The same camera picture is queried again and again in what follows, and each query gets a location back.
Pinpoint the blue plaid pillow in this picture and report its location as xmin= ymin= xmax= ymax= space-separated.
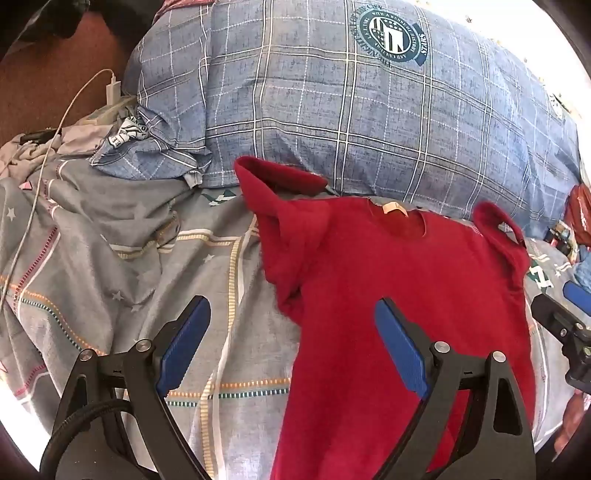
xmin=90 ymin=0 xmax=581 ymax=241

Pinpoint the red shirt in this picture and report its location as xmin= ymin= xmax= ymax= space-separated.
xmin=235 ymin=156 xmax=539 ymax=480

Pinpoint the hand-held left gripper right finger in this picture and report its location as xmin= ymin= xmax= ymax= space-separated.
xmin=374 ymin=298 xmax=539 ymax=480

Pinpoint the grey patterned bedsheet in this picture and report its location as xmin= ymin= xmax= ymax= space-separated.
xmin=0 ymin=152 xmax=591 ymax=480

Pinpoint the pale power strip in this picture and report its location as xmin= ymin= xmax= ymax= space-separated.
xmin=78 ymin=97 xmax=139 ymax=127

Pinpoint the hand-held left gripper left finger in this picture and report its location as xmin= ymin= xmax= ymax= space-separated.
xmin=51 ymin=295 xmax=213 ymax=480

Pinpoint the crumpled light grey cloth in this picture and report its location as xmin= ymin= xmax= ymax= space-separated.
xmin=0 ymin=122 xmax=112 ymax=178

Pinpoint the white cable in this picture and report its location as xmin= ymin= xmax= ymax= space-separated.
xmin=0 ymin=69 xmax=114 ymax=315

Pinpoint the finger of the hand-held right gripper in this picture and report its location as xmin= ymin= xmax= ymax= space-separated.
xmin=562 ymin=281 xmax=591 ymax=318
xmin=530 ymin=294 xmax=591 ymax=356

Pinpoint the dark red cloth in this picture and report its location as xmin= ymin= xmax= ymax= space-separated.
xmin=564 ymin=184 xmax=591 ymax=247

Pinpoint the person's right forearm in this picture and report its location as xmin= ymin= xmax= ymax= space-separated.
xmin=551 ymin=390 xmax=591 ymax=467

